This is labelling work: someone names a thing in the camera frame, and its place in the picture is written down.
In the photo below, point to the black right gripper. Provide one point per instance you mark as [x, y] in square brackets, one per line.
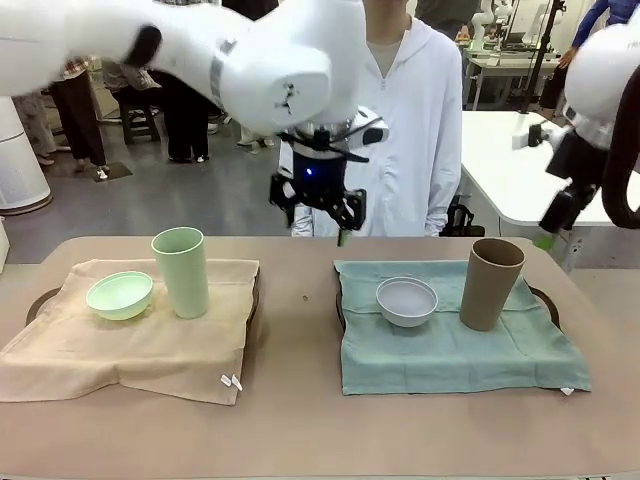
[575, 160]

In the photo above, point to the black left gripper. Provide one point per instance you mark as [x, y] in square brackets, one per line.
[320, 180]

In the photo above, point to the brown tall cup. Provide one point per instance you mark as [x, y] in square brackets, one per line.
[485, 295]

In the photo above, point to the pale blue-grey bowl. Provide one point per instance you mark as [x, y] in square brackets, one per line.
[407, 312]

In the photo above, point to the pale green tall cup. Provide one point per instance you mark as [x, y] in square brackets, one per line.
[187, 285]

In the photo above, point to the teal cloth mat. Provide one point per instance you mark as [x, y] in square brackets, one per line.
[450, 360]

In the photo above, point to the pale green bowl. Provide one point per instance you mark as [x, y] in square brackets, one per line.
[120, 302]

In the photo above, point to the beige cloth mat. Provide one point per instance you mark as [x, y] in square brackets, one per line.
[125, 350]

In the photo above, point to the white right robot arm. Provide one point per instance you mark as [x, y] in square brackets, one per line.
[600, 75]

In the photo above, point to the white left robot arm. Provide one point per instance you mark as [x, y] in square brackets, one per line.
[200, 45]

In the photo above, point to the person's left forearm white sleeve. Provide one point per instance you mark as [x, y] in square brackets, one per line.
[442, 200]

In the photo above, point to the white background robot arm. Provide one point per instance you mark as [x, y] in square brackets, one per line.
[482, 22]

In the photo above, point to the dark brown serving tray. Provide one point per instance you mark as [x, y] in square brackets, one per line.
[339, 310]
[255, 295]

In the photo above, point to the white rounded table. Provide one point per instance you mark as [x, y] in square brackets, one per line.
[500, 165]

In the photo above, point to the person in black top white trousers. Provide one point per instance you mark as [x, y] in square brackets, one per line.
[255, 135]

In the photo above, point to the person in white hooded jacket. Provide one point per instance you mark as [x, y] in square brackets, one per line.
[410, 100]

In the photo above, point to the black tripod pole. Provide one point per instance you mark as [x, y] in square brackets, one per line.
[539, 55]

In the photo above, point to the grey workbench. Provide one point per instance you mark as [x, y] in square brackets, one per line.
[500, 67]

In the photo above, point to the person in blue plaid shirt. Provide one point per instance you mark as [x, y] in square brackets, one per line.
[182, 130]

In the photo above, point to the person in blue jacket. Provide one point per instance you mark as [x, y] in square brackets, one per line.
[592, 25]

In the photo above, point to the small dark stool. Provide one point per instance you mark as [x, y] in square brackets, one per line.
[140, 122]

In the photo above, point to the person in beige trousers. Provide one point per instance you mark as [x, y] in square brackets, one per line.
[440, 15]

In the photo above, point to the person in grey sweater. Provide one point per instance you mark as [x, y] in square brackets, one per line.
[130, 82]

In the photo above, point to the person in red plaid shirt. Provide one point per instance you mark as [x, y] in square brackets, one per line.
[80, 120]

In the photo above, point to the person in white shirt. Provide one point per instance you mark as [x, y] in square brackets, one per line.
[35, 130]

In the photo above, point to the white cylindrical air purifier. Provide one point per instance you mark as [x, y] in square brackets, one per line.
[20, 165]

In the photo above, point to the white box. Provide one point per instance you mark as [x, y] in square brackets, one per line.
[3, 247]

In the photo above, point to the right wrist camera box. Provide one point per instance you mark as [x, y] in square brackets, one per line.
[535, 135]

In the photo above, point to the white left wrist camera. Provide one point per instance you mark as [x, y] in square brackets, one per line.
[372, 135]

